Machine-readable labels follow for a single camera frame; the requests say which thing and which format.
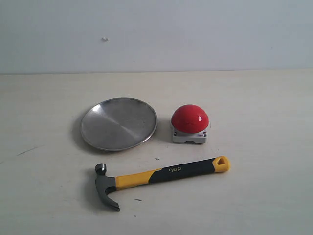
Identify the yellow black claw hammer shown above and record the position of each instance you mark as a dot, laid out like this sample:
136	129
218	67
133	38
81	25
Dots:
106	185

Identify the red dome push button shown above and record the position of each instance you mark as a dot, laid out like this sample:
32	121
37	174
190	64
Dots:
189	124

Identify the round steel plate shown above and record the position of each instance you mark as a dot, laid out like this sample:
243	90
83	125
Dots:
118	124

